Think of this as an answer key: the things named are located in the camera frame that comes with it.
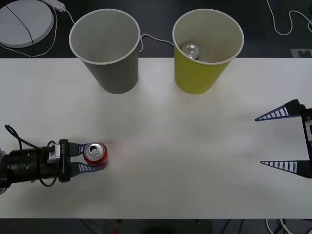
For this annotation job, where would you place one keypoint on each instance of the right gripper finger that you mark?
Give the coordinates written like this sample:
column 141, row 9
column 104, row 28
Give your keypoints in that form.
column 302, row 168
column 291, row 108

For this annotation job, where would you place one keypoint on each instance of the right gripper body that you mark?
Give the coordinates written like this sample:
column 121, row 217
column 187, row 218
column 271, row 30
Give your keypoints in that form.
column 307, row 112

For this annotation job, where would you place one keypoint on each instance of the red drink can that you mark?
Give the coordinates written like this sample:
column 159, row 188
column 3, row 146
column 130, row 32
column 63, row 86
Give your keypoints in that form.
column 95, row 153

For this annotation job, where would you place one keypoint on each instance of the grey plastic bin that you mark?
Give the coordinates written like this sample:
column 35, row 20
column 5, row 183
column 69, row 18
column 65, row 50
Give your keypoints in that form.
column 114, row 73

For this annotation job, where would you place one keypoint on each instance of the silver-topped drink can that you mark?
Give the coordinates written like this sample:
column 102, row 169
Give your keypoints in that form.
column 190, row 50

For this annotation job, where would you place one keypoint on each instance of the round pale grey disc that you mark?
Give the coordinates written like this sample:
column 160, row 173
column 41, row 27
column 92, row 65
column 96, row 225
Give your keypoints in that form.
column 22, row 24

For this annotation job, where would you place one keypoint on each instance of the white power strip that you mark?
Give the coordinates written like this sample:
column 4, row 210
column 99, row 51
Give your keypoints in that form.
column 54, row 3

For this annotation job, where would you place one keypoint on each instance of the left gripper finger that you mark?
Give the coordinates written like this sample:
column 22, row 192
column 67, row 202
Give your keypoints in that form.
column 75, row 150
column 76, row 169

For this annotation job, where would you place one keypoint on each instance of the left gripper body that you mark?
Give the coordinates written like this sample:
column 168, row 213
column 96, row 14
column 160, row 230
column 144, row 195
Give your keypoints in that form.
column 64, row 170

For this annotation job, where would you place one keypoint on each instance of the yellow-green plastic bin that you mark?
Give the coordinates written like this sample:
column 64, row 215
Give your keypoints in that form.
column 195, row 78

